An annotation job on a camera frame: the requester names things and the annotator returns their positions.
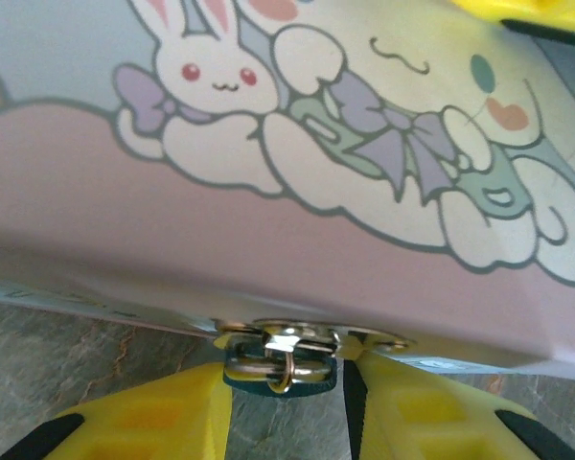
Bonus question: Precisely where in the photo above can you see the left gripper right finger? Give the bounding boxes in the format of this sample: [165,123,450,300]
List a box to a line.
[338,333,575,460]

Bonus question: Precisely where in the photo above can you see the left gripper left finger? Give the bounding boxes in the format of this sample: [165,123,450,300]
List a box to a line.
[0,361,234,460]

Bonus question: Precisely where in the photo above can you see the pastel cartoon tin box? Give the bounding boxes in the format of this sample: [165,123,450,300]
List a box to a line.
[0,0,575,384]

